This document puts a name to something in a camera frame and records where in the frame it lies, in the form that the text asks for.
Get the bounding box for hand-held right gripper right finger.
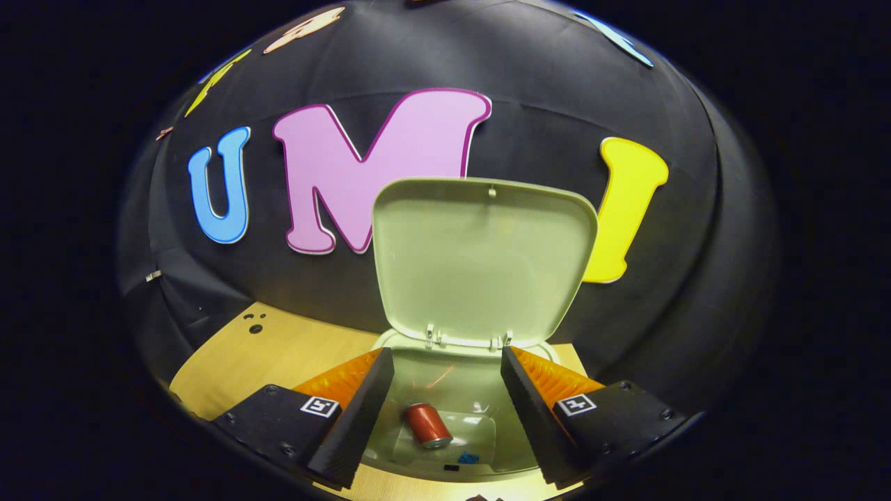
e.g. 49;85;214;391
500;345;686;488

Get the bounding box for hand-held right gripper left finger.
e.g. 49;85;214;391
212;347;395;490

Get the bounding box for orange pop can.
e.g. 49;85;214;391
405;403;454;450

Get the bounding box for pale green desktop garbage bin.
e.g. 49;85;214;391
358;177;599;482

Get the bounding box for wooden desktop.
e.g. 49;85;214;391
169;301;592;501

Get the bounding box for black backdrop cloth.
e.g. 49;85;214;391
115;0;780;432

